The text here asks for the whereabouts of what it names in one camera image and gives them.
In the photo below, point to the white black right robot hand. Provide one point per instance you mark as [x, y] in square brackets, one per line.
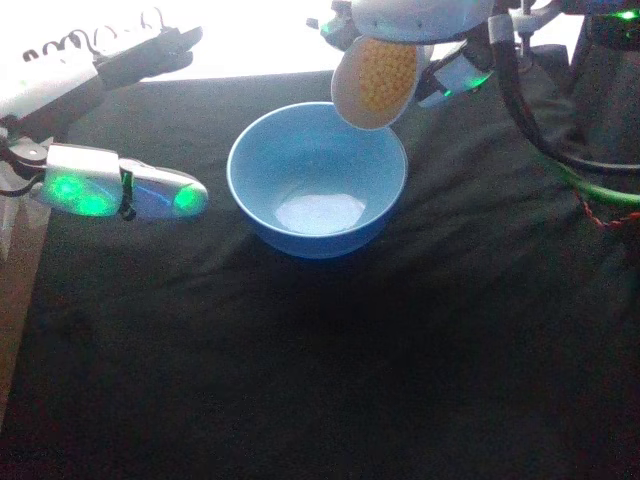
[415, 20]

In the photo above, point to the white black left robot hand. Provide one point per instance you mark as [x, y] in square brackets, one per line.
[80, 170]

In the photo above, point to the white paper cup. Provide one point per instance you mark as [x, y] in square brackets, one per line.
[347, 95]

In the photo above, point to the blue bowl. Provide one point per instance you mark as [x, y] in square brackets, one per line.
[315, 165]

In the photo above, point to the black table cloth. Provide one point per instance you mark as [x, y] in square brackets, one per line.
[320, 350]

